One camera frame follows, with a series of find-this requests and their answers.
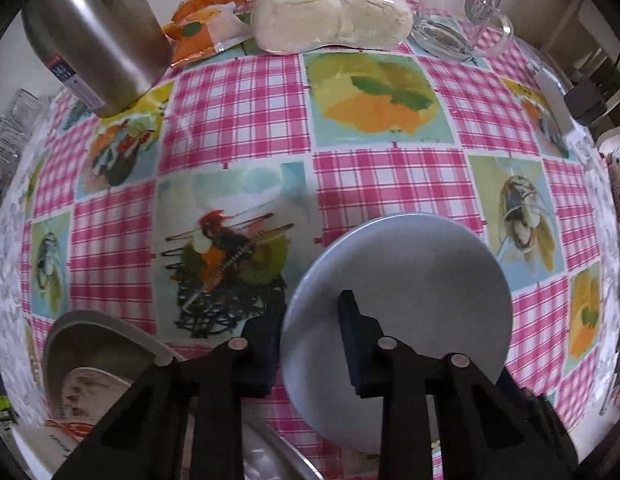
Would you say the stainless steel round plate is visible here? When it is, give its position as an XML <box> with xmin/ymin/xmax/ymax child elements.
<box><xmin>42</xmin><ymin>310</ymin><xmax>323</xmax><ymax>480</ymax></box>

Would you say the small white bowl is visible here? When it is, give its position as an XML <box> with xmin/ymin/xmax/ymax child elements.
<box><xmin>280</xmin><ymin>212</ymin><xmax>514</xmax><ymax>453</ymax></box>

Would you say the small white box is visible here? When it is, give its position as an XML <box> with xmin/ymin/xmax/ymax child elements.
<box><xmin>532</xmin><ymin>67</ymin><xmax>586</xmax><ymax>147</ymax></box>

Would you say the stainless steel thermos jug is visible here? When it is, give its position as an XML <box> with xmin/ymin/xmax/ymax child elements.
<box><xmin>21</xmin><ymin>0</ymin><xmax>171</xmax><ymax>118</ymax></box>

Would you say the black power adapter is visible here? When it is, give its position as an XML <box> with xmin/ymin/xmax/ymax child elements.
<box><xmin>564</xmin><ymin>77</ymin><xmax>609</xmax><ymax>126</ymax></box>

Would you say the orange snack packet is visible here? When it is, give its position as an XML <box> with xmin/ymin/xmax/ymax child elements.
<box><xmin>162</xmin><ymin>0</ymin><xmax>255</xmax><ymax>68</ymax></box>

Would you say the white plastic basket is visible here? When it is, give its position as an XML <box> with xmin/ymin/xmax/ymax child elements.
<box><xmin>597</xmin><ymin>129</ymin><xmax>620</xmax><ymax>231</ymax></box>

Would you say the pink floral round plate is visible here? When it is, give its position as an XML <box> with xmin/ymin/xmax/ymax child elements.
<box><xmin>57</xmin><ymin>366</ymin><xmax>138</xmax><ymax>428</ymax></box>

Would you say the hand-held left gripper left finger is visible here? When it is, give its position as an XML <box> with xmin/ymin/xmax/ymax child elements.
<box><xmin>52</xmin><ymin>302</ymin><xmax>285</xmax><ymax>480</ymax></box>

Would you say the bag of steamed buns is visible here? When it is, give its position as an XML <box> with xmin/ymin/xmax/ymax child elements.
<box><xmin>250</xmin><ymin>0</ymin><xmax>415</xmax><ymax>56</ymax></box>

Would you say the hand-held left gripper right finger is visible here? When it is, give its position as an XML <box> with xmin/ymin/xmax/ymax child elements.
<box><xmin>337</xmin><ymin>290</ymin><xmax>579</xmax><ymax>480</ymax></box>

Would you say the pink checked tablecloth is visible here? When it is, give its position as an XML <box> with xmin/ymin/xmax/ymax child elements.
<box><xmin>17</xmin><ymin>40</ymin><xmax>620</xmax><ymax>461</ymax></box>

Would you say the grey floral cloth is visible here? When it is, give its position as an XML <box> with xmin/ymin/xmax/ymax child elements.
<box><xmin>0</xmin><ymin>195</ymin><xmax>46</xmax><ymax>411</ymax></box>

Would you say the clear glass mug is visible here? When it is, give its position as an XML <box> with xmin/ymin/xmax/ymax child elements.
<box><xmin>410</xmin><ymin>0</ymin><xmax>515</xmax><ymax>61</ymax></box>

